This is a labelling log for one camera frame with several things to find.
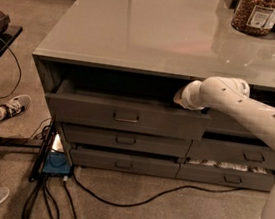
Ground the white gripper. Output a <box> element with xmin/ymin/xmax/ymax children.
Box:
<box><xmin>173</xmin><ymin>80</ymin><xmax>206</xmax><ymax>111</ymax></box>

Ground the blue power box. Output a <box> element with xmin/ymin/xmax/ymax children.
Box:
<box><xmin>43</xmin><ymin>152</ymin><xmax>70</xmax><ymax>176</ymax></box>

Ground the black cable bundle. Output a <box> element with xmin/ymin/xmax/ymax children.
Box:
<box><xmin>21</xmin><ymin>171</ymin><xmax>87</xmax><ymax>219</ymax></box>

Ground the grey drawer cabinet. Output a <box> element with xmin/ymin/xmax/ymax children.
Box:
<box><xmin>18</xmin><ymin>0</ymin><xmax>275</xmax><ymax>194</ymax></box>

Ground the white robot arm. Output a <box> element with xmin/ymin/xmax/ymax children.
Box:
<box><xmin>173</xmin><ymin>76</ymin><xmax>275</xmax><ymax>219</ymax></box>

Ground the large jar of nuts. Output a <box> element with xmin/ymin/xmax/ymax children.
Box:
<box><xmin>231</xmin><ymin>0</ymin><xmax>275</xmax><ymax>36</ymax></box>

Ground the thin black hanging cable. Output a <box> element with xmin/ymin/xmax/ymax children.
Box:
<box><xmin>0</xmin><ymin>31</ymin><xmax>28</xmax><ymax>102</ymax></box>

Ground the upper grey sneaker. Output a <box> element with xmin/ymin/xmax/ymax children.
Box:
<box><xmin>0</xmin><ymin>94</ymin><xmax>31</xmax><ymax>123</ymax></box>

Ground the black floor cable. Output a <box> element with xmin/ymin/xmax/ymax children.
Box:
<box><xmin>68</xmin><ymin>165</ymin><xmax>246</xmax><ymax>219</ymax></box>

